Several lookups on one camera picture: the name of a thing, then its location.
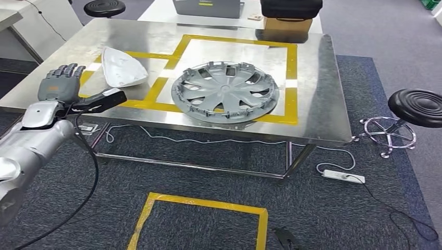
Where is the white curved plastic part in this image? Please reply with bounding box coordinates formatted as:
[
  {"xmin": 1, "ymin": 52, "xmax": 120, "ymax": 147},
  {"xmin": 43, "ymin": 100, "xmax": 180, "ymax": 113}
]
[{"xmin": 101, "ymin": 46, "xmax": 149, "ymax": 88}]

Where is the yellow tape outline on workbench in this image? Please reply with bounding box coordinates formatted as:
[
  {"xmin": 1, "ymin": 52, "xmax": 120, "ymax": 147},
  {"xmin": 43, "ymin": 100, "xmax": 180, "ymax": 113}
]
[{"xmin": 78, "ymin": 33, "xmax": 299, "ymax": 126}]

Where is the steel workbench table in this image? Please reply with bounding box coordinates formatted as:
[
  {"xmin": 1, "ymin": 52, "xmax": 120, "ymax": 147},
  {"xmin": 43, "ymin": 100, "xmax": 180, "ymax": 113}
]
[{"xmin": 0, "ymin": 18, "xmax": 353, "ymax": 180}]

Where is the grey wheel hubcap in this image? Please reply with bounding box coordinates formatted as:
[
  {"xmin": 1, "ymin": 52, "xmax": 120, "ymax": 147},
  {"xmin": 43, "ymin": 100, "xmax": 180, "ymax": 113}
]
[{"xmin": 170, "ymin": 61, "xmax": 280, "ymax": 124}]

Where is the yellow floor tape square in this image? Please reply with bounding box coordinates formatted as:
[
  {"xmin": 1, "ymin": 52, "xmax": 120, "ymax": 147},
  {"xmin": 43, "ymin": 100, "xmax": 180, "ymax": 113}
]
[{"xmin": 127, "ymin": 192, "xmax": 269, "ymax": 250}]

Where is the grey box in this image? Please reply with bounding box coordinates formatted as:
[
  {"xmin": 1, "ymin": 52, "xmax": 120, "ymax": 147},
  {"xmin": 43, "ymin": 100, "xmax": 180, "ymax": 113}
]
[{"xmin": 173, "ymin": 0, "xmax": 245, "ymax": 19}]

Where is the white desk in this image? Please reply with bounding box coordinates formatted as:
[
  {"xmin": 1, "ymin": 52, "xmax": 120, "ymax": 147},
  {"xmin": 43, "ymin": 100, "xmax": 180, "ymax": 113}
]
[{"xmin": 138, "ymin": 0, "xmax": 324, "ymax": 34}]

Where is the white power strip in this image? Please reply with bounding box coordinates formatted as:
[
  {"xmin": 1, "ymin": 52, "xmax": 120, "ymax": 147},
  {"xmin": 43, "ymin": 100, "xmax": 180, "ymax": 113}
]
[
  {"xmin": 322, "ymin": 169, "xmax": 366, "ymax": 184},
  {"xmin": 77, "ymin": 123, "xmax": 101, "ymax": 135}
]

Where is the black case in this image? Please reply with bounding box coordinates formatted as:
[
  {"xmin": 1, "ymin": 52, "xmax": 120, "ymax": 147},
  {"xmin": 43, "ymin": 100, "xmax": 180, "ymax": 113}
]
[{"xmin": 260, "ymin": 0, "xmax": 324, "ymax": 20}]

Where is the black stool seat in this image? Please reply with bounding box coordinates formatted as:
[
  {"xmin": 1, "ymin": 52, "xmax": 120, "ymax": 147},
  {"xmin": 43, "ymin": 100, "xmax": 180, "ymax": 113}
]
[{"xmin": 83, "ymin": 0, "xmax": 126, "ymax": 19}]

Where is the white partition panel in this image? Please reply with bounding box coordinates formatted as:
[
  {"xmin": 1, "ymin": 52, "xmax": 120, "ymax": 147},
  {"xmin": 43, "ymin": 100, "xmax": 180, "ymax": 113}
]
[{"xmin": 0, "ymin": 0, "xmax": 83, "ymax": 63}]

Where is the black stool chrome base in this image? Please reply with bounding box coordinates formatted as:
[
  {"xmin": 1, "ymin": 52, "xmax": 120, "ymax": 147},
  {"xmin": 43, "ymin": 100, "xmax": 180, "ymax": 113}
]
[{"xmin": 352, "ymin": 89, "xmax": 442, "ymax": 159}]

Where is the white box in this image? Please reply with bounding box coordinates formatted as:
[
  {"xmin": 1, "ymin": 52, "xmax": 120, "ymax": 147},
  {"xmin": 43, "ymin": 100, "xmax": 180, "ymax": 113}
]
[{"xmin": 431, "ymin": 3, "xmax": 442, "ymax": 27}]

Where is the white power strip cable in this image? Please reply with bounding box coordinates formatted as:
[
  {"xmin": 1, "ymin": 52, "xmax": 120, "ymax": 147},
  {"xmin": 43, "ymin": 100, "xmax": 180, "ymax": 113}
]
[{"xmin": 105, "ymin": 124, "xmax": 357, "ymax": 173}]

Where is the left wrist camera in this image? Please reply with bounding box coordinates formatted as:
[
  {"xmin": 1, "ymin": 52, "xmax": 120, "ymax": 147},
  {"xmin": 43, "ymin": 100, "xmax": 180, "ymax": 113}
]
[{"xmin": 65, "ymin": 87, "xmax": 128, "ymax": 116}]

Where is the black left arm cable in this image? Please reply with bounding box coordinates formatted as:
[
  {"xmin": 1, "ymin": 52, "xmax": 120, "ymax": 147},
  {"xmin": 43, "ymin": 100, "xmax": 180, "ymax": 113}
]
[{"xmin": 14, "ymin": 114, "xmax": 100, "ymax": 250}]

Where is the black floor cable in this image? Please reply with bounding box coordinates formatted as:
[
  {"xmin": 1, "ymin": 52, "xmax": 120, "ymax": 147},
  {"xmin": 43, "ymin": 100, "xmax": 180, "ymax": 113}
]
[{"xmin": 349, "ymin": 174, "xmax": 440, "ymax": 250}]

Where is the thin black wall cable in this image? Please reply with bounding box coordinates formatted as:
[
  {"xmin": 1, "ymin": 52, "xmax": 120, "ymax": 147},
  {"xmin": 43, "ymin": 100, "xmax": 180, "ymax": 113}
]
[{"xmin": 24, "ymin": 0, "xmax": 68, "ymax": 43}]

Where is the steel frame table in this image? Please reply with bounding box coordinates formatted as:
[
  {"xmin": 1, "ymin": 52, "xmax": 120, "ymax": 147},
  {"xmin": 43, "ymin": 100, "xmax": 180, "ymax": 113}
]
[{"xmin": 0, "ymin": 8, "xmax": 44, "ymax": 65}]

